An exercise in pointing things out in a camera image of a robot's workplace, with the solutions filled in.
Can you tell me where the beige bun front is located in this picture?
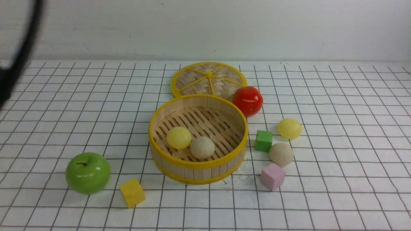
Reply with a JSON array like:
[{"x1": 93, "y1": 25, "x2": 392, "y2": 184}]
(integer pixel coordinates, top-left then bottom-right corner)
[{"x1": 190, "y1": 136, "x2": 215, "y2": 160}]

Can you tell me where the beige bun right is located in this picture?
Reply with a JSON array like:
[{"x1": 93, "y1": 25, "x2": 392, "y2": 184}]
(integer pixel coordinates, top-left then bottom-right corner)
[{"x1": 269, "y1": 143, "x2": 294, "y2": 167}]

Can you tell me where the yellow bun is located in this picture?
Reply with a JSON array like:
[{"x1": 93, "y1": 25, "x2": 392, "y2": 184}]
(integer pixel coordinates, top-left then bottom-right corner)
[
  {"x1": 278, "y1": 118, "x2": 302, "y2": 140},
  {"x1": 166, "y1": 127, "x2": 192, "y2": 150}
]

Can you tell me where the red tomato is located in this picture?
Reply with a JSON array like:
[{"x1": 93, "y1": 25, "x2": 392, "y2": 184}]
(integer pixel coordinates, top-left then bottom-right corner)
[{"x1": 232, "y1": 86, "x2": 263, "y2": 117}]

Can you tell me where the yellow cube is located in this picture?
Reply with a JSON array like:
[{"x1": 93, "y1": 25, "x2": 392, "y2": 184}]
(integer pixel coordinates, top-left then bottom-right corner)
[{"x1": 119, "y1": 178, "x2": 146, "y2": 209}]

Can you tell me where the pink cube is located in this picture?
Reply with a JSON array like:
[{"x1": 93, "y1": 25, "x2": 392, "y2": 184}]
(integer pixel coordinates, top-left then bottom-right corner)
[{"x1": 260, "y1": 163, "x2": 286, "y2": 192}]

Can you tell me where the green apple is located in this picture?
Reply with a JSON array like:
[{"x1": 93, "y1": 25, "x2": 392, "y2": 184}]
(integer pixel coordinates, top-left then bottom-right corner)
[{"x1": 66, "y1": 152, "x2": 111, "y2": 195}]

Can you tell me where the bamboo steamer tray yellow rim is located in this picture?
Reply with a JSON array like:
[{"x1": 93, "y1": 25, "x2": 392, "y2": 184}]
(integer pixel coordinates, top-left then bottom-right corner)
[{"x1": 148, "y1": 95, "x2": 249, "y2": 184}]

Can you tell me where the beige bun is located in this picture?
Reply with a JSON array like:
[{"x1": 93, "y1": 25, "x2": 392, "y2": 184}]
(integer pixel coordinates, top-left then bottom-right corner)
[
  {"x1": 190, "y1": 136, "x2": 215, "y2": 160},
  {"x1": 269, "y1": 143, "x2": 294, "y2": 167}
]

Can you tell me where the black cable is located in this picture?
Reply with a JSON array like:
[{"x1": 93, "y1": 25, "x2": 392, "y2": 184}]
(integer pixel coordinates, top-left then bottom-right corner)
[{"x1": 0, "y1": 0, "x2": 44, "y2": 108}]

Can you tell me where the green cube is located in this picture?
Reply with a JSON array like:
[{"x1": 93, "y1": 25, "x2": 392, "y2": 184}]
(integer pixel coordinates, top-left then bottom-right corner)
[{"x1": 255, "y1": 130, "x2": 273, "y2": 153}]

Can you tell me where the woven bamboo steamer lid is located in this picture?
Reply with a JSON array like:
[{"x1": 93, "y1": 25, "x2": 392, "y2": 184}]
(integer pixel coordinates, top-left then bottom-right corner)
[{"x1": 171, "y1": 62, "x2": 248, "y2": 101}]

